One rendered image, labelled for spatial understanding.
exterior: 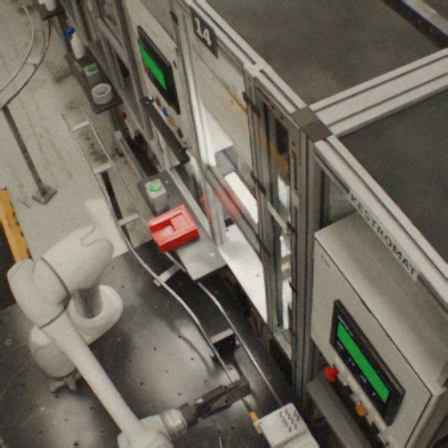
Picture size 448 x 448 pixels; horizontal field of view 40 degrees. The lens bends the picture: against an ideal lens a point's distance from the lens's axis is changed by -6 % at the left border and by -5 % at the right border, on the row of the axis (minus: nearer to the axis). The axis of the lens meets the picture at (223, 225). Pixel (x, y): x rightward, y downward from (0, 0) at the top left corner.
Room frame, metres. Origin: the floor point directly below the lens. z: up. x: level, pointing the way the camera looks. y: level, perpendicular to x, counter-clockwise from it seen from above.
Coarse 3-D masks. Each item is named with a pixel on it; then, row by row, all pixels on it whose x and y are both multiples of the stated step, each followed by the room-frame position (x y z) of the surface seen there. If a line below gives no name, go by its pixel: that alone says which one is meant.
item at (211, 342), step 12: (228, 324) 1.10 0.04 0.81; (204, 336) 1.07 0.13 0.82; (216, 336) 1.06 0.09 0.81; (228, 336) 1.06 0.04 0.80; (240, 336) 1.04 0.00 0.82; (216, 348) 1.04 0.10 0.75; (228, 348) 1.06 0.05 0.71; (252, 360) 0.94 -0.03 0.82; (228, 372) 0.91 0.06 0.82; (276, 396) 0.79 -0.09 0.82
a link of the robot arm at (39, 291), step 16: (16, 272) 0.98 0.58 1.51; (32, 272) 0.98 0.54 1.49; (48, 272) 0.98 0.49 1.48; (16, 288) 0.95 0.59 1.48; (32, 288) 0.94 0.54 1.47; (48, 288) 0.94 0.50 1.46; (64, 288) 0.95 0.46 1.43; (32, 304) 0.91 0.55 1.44; (48, 304) 0.91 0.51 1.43; (32, 320) 0.89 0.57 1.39; (48, 320) 0.88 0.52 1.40
